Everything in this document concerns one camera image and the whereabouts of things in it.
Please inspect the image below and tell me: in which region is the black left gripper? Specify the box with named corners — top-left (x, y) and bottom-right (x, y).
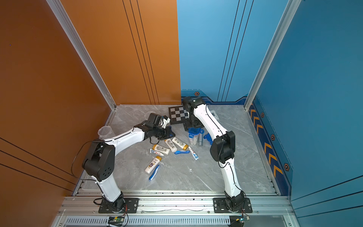
top-left (153, 126), bottom-right (177, 140)

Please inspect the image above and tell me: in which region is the clear plastic container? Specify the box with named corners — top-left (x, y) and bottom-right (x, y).
top-left (189, 134), bottom-right (198, 145)
top-left (97, 126), bottom-right (115, 140)

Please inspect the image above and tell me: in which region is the blue lid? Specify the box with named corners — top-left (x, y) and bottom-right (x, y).
top-left (203, 133), bottom-right (213, 145)
top-left (188, 128), bottom-right (201, 136)

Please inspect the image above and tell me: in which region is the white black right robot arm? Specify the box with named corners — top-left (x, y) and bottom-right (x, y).
top-left (182, 96), bottom-right (246, 212)

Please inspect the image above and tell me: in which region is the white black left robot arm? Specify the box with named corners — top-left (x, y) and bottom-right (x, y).
top-left (82, 121), bottom-right (175, 213)

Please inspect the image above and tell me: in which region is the black white checkerboard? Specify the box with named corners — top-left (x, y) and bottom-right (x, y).
top-left (168, 106), bottom-right (189, 124)

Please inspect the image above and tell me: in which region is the toothpaste tube left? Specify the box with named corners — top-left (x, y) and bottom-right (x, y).
top-left (150, 149), bottom-right (164, 157)

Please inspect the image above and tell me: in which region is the toothpaste tube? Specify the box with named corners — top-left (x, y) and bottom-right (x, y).
top-left (189, 146), bottom-right (199, 160)
top-left (150, 149), bottom-right (164, 157)

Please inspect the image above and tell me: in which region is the white bottle orange cap left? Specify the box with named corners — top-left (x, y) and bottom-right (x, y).
top-left (152, 144), bottom-right (171, 155)

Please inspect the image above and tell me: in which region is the small white card box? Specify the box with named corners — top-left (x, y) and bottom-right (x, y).
top-left (210, 110), bottom-right (219, 121)

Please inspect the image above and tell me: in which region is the white bottle orange cap upper-left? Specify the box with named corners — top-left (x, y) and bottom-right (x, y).
top-left (165, 139), bottom-right (177, 153)

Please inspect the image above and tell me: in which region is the white bottle orange cap upper-right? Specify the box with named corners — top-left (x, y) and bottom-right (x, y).
top-left (172, 137), bottom-right (189, 150)

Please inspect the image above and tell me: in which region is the blue toothbrush middle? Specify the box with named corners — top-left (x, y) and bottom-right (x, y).
top-left (174, 150), bottom-right (190, 155)

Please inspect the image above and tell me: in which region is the blue toothbrush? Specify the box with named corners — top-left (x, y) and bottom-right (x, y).
top-left (148, 164), bottom-right (160, 181)
top-left (174, 150), bottom-right (190, 155)

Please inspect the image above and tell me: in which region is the silver microphone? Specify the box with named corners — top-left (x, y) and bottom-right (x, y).
top-left (198, 129), bottom-right (204, 147)

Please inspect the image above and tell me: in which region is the white bottle orange cap front-left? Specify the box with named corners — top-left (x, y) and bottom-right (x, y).
top-left (145, 156), bottom-right (162, 174)

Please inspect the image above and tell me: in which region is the blue lid by microphone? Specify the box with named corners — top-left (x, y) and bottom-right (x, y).
top-left (203, 133), bottom-right (213, 145)

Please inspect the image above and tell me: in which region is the blue toothbrush front left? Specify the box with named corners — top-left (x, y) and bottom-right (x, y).
top-left (148, 164), bottom-right (160, 181)

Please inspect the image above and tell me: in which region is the toothpaste tube right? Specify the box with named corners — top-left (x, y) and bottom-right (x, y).
top-left (189, 146), bottom-right (199, 160)

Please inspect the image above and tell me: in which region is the green circuit board left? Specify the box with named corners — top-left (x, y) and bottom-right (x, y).
top-left (107, 216), bottom-right (126, 227)

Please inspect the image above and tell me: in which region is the circuit board right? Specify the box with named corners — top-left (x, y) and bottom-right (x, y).
top-left (228, 216), bottom-right (250, 227)

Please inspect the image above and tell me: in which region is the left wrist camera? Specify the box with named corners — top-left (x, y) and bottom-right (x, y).
top-left (147, 113), bottom-right (171, 128)

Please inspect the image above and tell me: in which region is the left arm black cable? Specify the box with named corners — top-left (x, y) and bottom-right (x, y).
top-left (70, 120), bottom-right (148, 182)

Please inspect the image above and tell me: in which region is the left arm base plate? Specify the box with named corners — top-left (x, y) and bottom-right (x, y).
top-left (98, 198), bottom-right (140, 214)

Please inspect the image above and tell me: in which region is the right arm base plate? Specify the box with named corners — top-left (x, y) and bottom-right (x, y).
top-left (213, 198), bottom-right (253, 214)

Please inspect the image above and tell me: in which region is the aluminium front rail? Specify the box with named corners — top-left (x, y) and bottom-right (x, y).
top-left (56, 190), bottom-right (295, 216)

